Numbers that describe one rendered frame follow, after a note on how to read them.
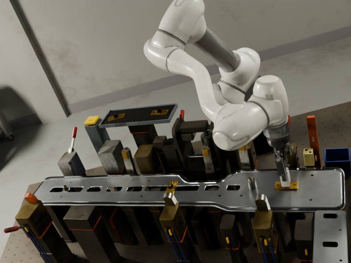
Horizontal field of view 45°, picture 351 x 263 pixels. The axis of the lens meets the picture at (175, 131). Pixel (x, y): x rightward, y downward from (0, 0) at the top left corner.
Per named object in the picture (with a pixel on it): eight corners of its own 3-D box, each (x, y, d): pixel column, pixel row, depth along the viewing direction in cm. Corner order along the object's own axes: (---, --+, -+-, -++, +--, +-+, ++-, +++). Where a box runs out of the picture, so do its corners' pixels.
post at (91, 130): (114, 192, 236) (83, 127, 213) (119, 183, 241) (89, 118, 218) (126, 192, 233) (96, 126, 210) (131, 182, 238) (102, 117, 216)
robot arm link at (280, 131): (258, 127, 141) (261, 141, 144) (287, 125, 138) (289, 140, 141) (262, 112, 148) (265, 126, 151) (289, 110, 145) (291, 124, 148)
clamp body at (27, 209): (46, 278, 197) (9, 223, 178) (61, 254, 207) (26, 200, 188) (61, 279, 193) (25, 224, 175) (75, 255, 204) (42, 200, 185)
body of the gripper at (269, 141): (267, 126, 151) (271, 146, 155) (264, 140, 144) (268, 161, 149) (289, 124, 148) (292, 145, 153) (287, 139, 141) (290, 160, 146)
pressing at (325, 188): (22, 210, 196) (20, 207, 195) (47, 177, 213) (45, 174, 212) (346, 213, 143) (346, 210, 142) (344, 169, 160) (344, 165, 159)
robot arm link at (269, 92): (271, 106, 149) (246, 126, 144) (264, 67, 141) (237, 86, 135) (297, 114, 141) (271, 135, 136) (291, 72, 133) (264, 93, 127)
